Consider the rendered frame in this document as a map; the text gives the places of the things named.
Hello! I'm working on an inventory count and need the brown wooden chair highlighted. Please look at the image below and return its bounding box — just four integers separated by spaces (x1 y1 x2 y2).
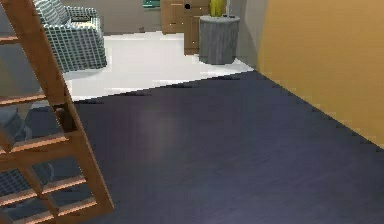
0 0 116 224

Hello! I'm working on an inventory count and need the brown wooden cupboard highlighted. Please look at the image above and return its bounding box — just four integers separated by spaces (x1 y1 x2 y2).
159 0 212 56

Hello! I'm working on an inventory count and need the yellow green vase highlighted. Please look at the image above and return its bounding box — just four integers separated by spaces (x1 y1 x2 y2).
209 0 227 18

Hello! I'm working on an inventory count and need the green checked armchair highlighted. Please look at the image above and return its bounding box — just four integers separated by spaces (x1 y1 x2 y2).
32 0 108 74

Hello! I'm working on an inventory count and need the green framed picture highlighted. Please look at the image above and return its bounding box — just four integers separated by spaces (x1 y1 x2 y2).
142 0 162 9

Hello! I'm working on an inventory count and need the grey round side table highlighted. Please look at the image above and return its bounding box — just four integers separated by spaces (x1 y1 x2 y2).
198 14 241 66

